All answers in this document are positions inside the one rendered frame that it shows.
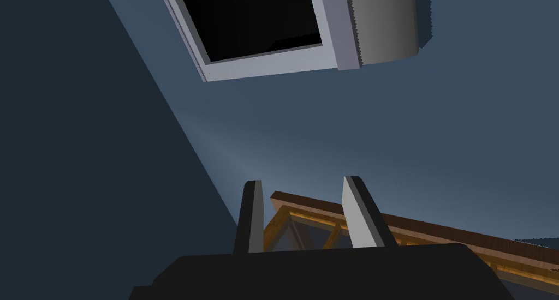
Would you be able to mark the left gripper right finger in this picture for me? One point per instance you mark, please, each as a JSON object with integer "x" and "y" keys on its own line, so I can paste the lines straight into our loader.
{"x": 362, "y": 221}

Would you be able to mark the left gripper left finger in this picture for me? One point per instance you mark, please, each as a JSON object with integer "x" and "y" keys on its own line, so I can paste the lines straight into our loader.
{"x": 252, "y": 221}

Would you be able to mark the wooden glass-fronted cabinet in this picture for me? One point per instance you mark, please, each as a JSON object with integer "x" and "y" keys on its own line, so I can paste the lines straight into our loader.
{"x": 436, "y": 236}

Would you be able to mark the white framed window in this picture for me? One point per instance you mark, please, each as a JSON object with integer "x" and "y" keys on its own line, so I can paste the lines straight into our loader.
{"x": 262, "y": 34}

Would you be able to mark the grey curtain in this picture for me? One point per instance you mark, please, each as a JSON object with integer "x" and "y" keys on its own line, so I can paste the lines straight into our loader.
{"x": 384, "y": 25}

